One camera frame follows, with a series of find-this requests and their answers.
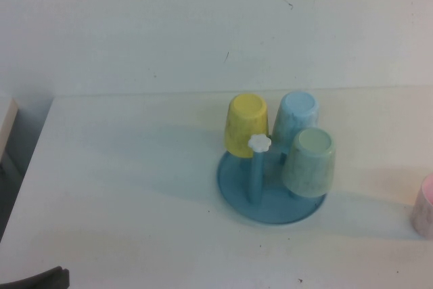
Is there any beige wooden board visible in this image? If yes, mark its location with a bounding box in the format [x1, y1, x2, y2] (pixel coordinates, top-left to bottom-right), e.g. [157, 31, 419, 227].
[0, 97, 20, 150]

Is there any green marbled plastic cup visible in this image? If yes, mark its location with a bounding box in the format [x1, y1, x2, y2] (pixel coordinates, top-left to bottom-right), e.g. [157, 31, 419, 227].
[281, 127, 338, 199]

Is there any blue marbled plastic cup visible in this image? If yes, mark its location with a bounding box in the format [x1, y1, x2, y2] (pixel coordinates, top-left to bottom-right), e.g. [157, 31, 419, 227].
[272, 91, 321, 150]

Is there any blue round cup stand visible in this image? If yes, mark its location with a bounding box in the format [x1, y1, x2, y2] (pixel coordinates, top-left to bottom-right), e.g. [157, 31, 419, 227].
[215, 134, 328, 225]

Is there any pink marbled plastic cup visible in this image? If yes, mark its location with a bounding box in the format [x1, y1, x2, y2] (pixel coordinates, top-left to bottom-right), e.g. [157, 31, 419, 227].
[409, 173, 433, 238]

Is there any yellow plastic cup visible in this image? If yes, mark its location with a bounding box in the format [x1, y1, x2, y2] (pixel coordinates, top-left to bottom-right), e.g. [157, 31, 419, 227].
[223, 93, 271, 158]

